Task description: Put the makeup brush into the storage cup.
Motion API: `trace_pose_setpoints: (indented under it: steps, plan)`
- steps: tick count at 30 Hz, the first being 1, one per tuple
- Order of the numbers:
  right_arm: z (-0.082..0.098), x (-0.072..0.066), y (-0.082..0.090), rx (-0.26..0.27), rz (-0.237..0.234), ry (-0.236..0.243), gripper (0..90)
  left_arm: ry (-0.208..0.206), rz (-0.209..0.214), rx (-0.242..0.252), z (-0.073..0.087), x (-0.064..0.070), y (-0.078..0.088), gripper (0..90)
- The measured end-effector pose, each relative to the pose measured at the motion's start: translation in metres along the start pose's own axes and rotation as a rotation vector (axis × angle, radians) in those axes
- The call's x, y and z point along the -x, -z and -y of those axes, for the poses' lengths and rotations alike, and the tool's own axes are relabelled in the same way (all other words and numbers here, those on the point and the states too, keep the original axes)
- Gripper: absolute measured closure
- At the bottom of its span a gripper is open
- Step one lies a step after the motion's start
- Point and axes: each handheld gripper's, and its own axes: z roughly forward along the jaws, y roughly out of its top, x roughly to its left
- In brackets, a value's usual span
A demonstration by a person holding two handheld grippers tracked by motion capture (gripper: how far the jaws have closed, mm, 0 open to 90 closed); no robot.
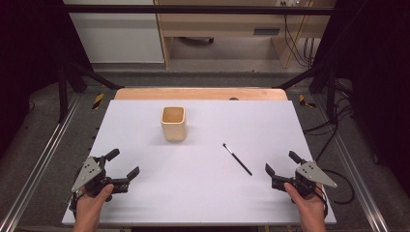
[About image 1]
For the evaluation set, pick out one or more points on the white cabinet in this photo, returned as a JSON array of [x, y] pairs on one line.
[[119, 38]]

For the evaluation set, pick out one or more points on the wooden table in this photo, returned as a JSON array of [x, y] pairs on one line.
[[193, 94]]

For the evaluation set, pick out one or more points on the person's right hand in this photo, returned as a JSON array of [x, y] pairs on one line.
[[307, 206]]

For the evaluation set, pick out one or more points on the person's left hand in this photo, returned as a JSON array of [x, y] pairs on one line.
[[88, 206]]

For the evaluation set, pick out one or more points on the black curved object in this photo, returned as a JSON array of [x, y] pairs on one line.
[[196, 40]]

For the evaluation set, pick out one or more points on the black metal stand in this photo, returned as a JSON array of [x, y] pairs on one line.
[[63, 96], [330, 96]]

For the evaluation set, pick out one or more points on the black horizontal frame bar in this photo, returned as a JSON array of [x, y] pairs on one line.
[[193, 9]]

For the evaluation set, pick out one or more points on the white table board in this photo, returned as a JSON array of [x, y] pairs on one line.
[[199, 193]]

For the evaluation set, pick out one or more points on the light wooden desk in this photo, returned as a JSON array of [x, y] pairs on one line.
[[222, 22]]

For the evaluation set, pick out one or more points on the black pen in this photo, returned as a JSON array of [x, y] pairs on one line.
[[238, 160]]

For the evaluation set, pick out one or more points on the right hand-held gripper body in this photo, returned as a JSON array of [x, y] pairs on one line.
[[311, 174]]

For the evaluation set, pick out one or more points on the yellow black tape strip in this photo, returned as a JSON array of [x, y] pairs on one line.
[[98, 101], [304, 101]]

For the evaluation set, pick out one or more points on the beige square cup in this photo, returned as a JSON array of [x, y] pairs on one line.
[[174, 129]]

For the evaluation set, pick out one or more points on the metal floor rail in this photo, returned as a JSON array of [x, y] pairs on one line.
[[354, 167], [38, 161]]

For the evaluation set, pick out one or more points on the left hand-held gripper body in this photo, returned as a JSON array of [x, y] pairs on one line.
[[87, 170]]

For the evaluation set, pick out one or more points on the grey desk label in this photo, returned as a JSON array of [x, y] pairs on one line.
[[266, 31]]

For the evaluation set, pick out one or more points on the black curtain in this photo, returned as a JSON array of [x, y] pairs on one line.
[[380, 64], [29, 48]]

